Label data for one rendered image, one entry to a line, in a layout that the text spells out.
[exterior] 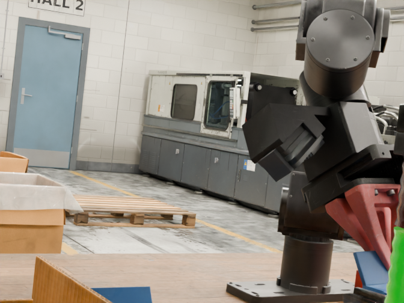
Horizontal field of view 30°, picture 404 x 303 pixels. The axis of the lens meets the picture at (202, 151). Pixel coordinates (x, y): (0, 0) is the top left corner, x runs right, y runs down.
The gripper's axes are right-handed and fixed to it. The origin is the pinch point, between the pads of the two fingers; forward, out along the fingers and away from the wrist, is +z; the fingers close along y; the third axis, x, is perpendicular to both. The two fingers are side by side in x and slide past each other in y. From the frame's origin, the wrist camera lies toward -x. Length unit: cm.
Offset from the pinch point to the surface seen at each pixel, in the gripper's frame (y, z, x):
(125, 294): -16.2, -3.4, -17.3
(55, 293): -15.1, -3.9, -24.6
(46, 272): -16.7, -6.2, -24.5
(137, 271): -40.6, -12.3, -1.8
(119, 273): -39.7, -11.9, -5.0
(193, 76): -717, -478, 532
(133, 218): -531, -199, 282
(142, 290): -16.2, -3.6, -15.5
